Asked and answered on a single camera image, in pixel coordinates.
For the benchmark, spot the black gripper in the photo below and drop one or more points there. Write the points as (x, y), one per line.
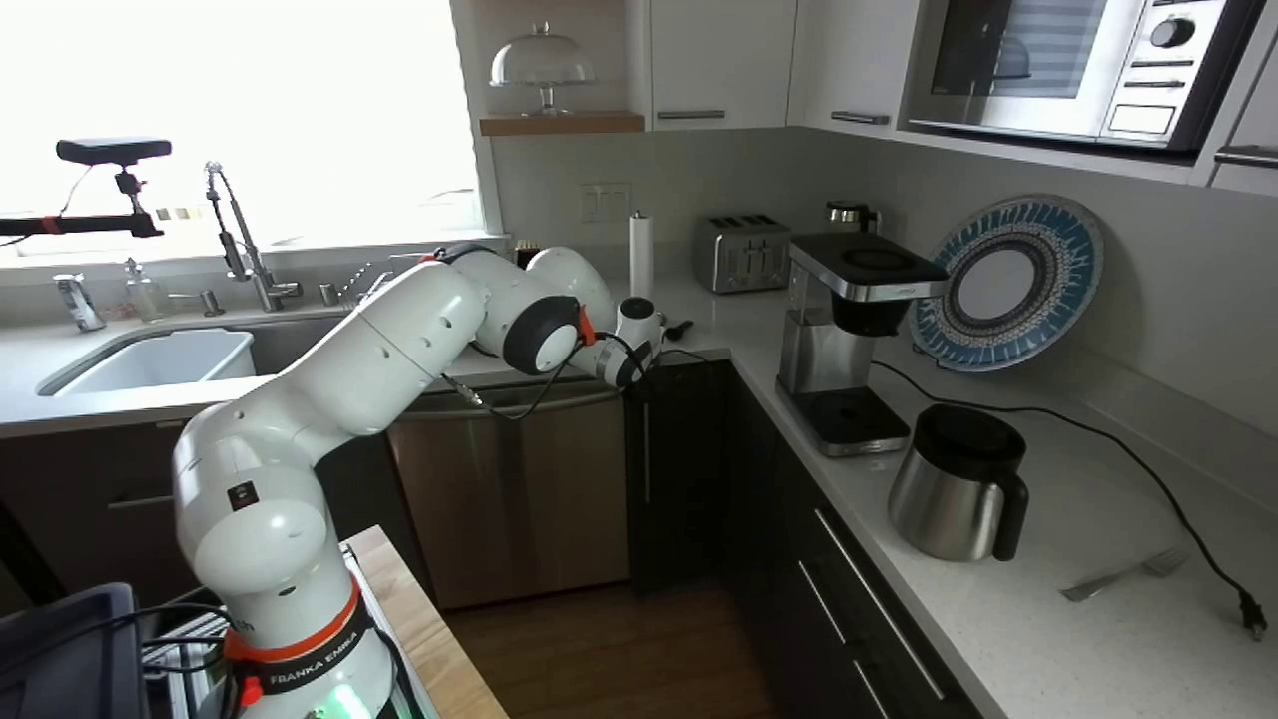
(633, 369)

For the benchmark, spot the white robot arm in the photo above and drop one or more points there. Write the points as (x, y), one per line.
(383, 344)

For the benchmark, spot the dark corner cabinet panel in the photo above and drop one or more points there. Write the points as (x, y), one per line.
(760, 481)

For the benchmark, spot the white upper cabinet door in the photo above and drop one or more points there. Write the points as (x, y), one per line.
(850, 63)
(722, 63)

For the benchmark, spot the dark sink cabinet door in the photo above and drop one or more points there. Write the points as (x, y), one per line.
(79, 514)

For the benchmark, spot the white paper towel roll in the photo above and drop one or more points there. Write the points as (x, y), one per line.
(640, 259)

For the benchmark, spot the silver toaster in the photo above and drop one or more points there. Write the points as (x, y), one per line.
(742, 259)

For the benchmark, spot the stainless steel dishwasher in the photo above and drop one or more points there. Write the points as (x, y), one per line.
(532, 506)

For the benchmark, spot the black silver coffee maker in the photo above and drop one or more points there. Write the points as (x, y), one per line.
(830, 353)

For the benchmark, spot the dark wide drawer front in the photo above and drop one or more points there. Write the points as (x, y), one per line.
(865, 533)

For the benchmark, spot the glass cake dome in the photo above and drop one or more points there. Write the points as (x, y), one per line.
(540, 67)

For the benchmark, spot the stainless steel coffee carafe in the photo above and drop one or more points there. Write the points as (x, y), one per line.
(943, 501)

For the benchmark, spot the wooden table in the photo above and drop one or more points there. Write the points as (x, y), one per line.
(426, 639)

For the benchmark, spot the chrome kitchen faucet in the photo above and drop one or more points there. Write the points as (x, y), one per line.
(242, 244)

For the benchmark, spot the blue white decorative plate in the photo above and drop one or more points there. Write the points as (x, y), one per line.
(1053, 244)

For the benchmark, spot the bright kitchen window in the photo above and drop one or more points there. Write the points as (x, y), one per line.
(266, 95)

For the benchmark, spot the kitchen sink basin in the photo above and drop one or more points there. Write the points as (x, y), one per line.
(171, 358)

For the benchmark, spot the white microwave oven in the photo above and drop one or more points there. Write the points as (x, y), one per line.
(1063, 67)

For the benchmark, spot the silver fork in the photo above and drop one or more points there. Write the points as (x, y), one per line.
(1121, 578)

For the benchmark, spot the chrome soap dispenser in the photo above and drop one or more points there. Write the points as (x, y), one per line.
(79, 307)

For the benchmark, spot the dark plastic bin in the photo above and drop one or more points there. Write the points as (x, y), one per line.
(66, 661)

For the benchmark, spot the wooden wall shelf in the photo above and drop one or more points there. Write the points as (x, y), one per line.
(561, 125)

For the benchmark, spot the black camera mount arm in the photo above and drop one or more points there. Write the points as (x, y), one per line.
(114, 149)

